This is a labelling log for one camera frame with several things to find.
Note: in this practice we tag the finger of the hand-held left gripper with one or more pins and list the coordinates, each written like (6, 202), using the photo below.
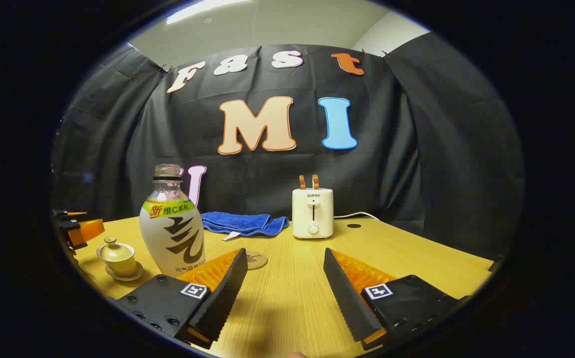
(86, 230)
(71, 216)

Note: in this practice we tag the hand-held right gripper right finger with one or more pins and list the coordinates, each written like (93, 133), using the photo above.
(347, 303)

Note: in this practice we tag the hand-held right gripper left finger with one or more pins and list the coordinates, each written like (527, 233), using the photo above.
(225, 298)

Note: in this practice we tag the cream teacup lid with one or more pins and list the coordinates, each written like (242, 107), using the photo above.
(115, 250)

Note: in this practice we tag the round brown coaster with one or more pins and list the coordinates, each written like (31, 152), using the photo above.
(257, 260)

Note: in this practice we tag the cream ceramic teacup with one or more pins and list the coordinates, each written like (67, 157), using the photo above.
(121, 266)

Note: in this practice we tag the white labelled water bottle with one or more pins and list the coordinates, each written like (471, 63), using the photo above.
(168, 233)

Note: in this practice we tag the cream ceramic saucer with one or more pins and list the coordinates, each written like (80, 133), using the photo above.
(136, 274)

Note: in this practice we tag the blue towel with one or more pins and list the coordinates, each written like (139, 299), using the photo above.
(242, 223)

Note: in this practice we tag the cream toaster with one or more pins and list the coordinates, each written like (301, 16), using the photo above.
(312, 211)

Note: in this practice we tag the brown toast slice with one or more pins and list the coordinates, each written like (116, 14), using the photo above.
(315, 181)
(302, 182)

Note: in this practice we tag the black backdrop cloth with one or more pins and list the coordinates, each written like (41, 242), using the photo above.
(417, 149)

